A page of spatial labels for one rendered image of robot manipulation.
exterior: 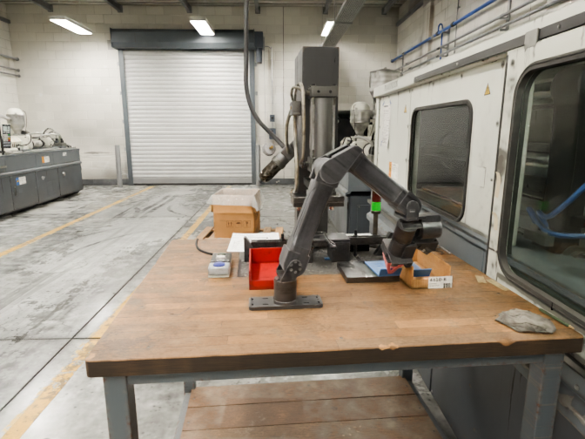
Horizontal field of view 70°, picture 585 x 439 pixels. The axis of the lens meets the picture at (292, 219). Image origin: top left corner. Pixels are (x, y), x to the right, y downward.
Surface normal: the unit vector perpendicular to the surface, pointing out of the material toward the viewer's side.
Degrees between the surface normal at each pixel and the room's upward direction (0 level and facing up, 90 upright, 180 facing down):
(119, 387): 90
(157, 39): 91
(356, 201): 90
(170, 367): 90
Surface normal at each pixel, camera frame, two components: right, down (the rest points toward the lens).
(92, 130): 0.04, 0.22
